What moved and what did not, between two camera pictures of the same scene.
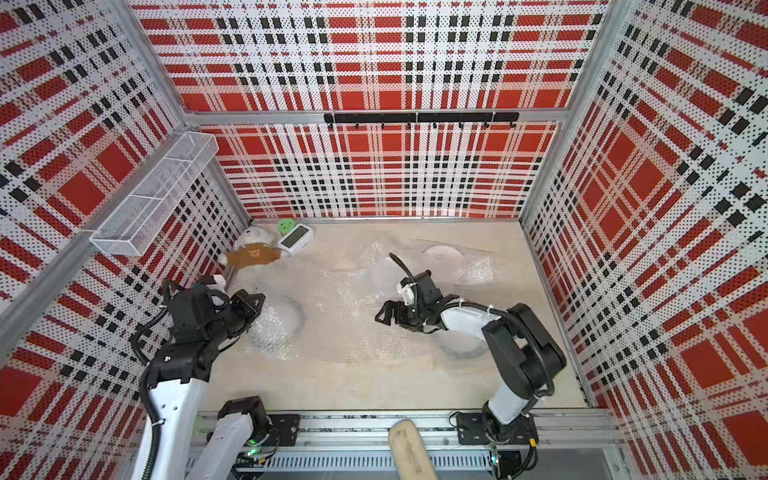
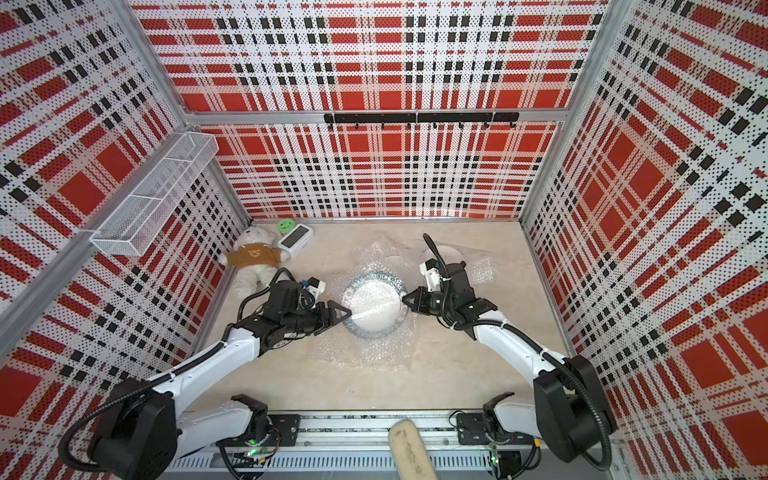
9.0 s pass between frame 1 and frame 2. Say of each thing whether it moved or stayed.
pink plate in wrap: stayed
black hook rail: stayed
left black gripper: moved
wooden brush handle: stayed
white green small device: stayed
